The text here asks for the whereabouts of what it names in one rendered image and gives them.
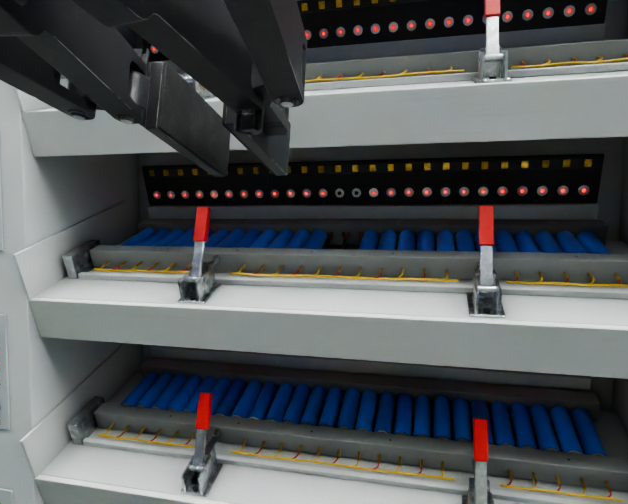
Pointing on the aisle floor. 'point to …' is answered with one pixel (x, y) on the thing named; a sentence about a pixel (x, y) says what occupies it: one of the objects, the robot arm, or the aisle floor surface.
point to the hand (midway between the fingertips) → (228, 126)
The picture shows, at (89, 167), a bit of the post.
